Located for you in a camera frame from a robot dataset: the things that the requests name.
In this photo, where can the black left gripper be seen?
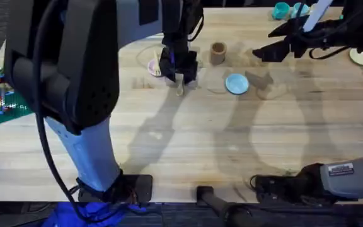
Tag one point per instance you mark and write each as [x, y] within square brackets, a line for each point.
[176, 28]

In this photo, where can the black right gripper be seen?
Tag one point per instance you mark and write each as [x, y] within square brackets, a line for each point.
[326, 34]

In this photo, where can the wooden spoon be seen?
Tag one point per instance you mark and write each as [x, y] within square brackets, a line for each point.
[180, 89]

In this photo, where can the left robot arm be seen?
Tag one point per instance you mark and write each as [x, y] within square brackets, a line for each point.
[84, 63]

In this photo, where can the pink plate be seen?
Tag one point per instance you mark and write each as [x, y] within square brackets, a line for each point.
[151, 67]

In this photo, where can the brown cup container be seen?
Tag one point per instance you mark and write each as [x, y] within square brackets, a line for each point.
[217, 53]

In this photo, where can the upright flat wrist plate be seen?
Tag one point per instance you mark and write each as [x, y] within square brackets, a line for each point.
[315, 14]

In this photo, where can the blue plate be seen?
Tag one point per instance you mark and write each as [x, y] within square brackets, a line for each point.
[236, 84]

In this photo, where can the wooden fork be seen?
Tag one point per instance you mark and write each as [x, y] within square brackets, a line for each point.
[157, 64]

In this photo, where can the teal cup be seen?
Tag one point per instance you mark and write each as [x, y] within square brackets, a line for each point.
[280, 11]
[298, 12]

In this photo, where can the pale round disc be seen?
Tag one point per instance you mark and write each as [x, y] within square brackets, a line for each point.
[361, 57]

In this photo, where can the black pole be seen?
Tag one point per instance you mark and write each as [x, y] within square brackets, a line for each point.
[219, 205]

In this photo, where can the green board with toy blocks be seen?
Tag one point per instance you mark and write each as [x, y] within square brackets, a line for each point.
[3, 107]

